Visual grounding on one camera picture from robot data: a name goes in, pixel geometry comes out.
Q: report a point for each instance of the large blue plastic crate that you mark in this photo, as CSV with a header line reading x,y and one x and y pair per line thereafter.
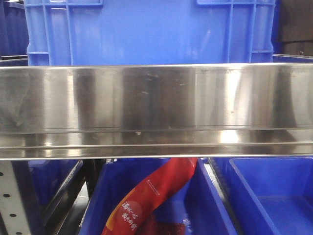
x,y
140,32

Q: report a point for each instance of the perforated grey rack upright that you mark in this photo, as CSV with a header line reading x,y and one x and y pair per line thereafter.
x,y
11,204

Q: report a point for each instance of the blue bin lower left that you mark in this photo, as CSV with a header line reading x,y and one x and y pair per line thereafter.
x,y
57,184

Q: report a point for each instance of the blue bin right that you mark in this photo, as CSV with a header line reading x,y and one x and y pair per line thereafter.
x,y
269,196

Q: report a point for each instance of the blue bin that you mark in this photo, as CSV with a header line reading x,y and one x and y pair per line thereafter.
x,y
269,196
57,184
197,207

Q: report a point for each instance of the red snack bag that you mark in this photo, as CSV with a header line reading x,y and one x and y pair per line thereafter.
x,y
132,211

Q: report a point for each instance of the stainless steel shelf rail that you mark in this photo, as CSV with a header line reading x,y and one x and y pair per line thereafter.
x,y
214,110

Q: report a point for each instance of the blue bin centre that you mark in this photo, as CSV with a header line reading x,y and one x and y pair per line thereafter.
x,y
197,207

